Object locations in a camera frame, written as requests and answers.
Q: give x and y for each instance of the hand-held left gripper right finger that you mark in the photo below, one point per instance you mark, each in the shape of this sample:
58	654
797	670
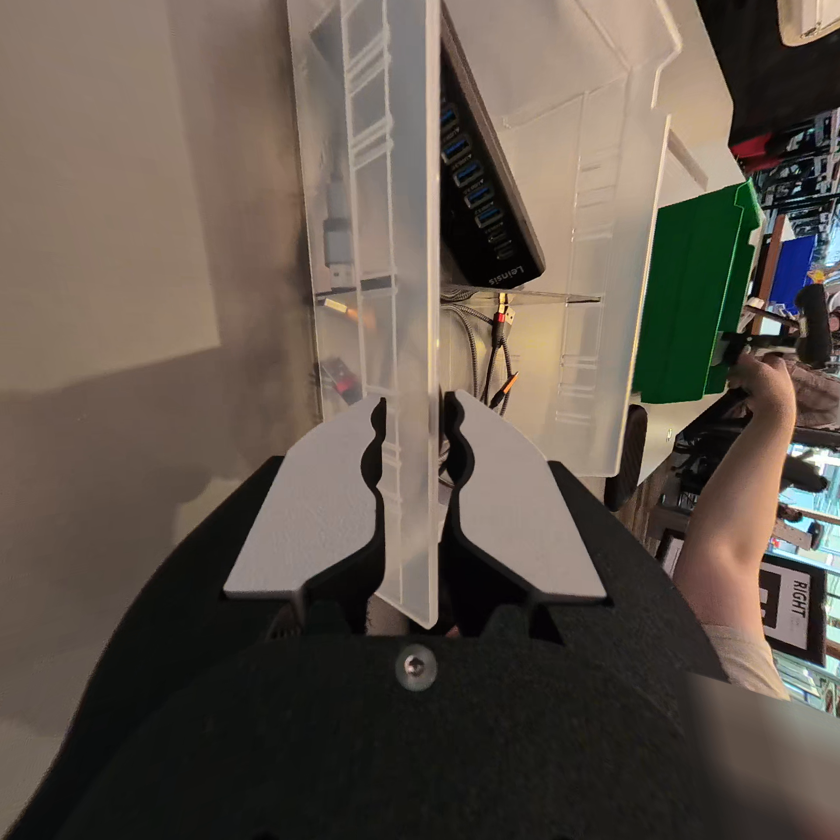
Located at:
525	525

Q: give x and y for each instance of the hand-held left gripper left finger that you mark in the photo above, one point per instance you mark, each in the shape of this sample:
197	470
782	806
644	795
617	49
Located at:
295	525

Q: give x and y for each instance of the green plastic bin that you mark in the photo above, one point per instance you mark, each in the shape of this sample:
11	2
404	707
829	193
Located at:
689	295

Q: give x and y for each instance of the clear plastic box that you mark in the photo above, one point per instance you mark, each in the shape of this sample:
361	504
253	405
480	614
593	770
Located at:
407	328

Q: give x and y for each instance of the dark grey usb hub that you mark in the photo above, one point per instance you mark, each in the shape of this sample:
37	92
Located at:
518	243

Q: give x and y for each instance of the person's right forearm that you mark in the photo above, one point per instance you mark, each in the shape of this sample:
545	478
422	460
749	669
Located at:
728	512

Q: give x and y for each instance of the person's right hand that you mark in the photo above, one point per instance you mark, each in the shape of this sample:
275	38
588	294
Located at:
764	387

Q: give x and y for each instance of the blue container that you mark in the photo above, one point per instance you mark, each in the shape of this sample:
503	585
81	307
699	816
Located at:
797	269

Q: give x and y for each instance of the person's beige clothing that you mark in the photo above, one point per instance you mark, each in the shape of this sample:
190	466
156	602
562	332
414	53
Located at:
748	656

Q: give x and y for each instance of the framed marker sign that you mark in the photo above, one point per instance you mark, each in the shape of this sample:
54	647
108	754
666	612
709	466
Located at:
791	610

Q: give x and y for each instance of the white metal stand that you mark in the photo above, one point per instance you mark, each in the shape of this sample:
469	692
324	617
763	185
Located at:
807	19

